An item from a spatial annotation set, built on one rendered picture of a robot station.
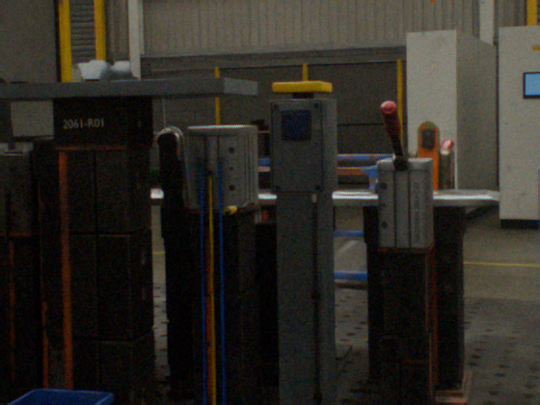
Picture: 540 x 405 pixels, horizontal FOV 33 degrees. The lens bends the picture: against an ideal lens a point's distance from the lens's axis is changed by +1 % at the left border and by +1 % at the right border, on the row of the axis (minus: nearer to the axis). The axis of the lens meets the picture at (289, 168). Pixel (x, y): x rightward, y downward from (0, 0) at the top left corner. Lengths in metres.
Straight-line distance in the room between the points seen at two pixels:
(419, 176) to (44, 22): 4.09
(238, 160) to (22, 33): 3.76
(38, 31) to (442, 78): 5.12
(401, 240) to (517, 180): 8.00
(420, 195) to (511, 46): 8.03
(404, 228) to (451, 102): 8.02
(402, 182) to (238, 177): 0.23
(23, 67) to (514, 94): 5.51
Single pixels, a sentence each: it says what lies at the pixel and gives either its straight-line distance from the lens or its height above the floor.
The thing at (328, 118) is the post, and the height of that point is 1.12.
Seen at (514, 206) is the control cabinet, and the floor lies 0.22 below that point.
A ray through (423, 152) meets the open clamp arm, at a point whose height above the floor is 1.06.
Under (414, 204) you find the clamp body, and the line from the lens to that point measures 1.19.
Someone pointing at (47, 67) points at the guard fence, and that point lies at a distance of 5.12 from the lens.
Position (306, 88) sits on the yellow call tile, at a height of 1.15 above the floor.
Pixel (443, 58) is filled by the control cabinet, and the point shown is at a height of 1.72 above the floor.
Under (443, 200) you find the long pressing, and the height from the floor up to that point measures 1.00.
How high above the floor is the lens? 1.11
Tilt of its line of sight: 3 degrees down
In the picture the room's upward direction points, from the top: 1 degrees counter-clockwise
